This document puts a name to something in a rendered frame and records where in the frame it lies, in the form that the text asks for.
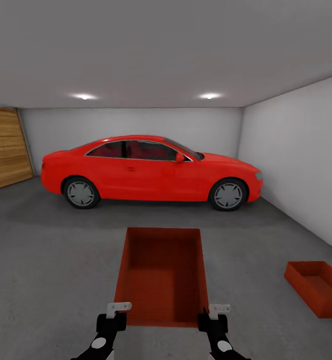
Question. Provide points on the garage door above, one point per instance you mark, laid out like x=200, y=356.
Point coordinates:
x=14, y=160

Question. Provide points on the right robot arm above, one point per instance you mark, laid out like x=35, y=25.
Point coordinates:
x=215, y=323

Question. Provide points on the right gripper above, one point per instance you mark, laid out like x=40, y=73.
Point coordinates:
x=205, y=324

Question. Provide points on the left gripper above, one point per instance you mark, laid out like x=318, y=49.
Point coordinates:
x=118, y=323

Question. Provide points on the car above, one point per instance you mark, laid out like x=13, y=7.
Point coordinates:
x=148, y=168

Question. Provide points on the storage box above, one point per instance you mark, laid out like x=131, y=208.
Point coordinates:
x=162, y=274
x=312, y=280

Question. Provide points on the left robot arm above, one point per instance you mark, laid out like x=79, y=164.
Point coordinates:
x=107, y=327

